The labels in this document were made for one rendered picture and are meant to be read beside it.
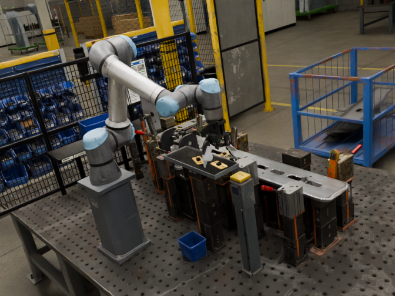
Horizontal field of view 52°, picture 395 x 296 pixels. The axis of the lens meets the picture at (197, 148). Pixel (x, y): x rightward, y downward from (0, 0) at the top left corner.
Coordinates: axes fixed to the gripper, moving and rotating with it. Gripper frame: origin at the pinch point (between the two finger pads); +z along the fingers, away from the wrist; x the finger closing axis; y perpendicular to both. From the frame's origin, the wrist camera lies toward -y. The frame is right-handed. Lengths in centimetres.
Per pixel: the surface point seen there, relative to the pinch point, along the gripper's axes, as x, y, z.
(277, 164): 37.1, -7.5, 17.7
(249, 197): 1.2, 17.7, 10.6
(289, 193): 15.1, 25.4, 11.8
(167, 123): 29, -110, 15
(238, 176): -0.5, 14.7, 1.8
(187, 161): -7.0, -14.9, 1.8
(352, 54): 297, -176, 30
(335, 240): 40, 25, 47
